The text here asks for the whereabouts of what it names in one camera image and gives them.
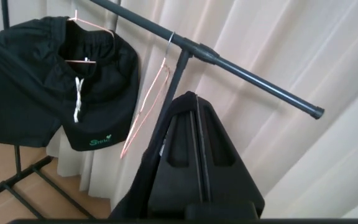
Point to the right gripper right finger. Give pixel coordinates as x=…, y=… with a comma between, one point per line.
x=232, y=186

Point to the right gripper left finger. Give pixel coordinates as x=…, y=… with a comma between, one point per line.
x=172, y=186

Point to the black garment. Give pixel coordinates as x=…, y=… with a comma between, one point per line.
x=145, y=180

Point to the black shorts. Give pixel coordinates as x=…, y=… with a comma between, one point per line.
x=26, y=93

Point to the pink clothes hanger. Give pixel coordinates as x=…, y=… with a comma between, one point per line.
x=145, y=99
x=89, y=24

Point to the black clothes rack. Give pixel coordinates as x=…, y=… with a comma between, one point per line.
x=244, y=74

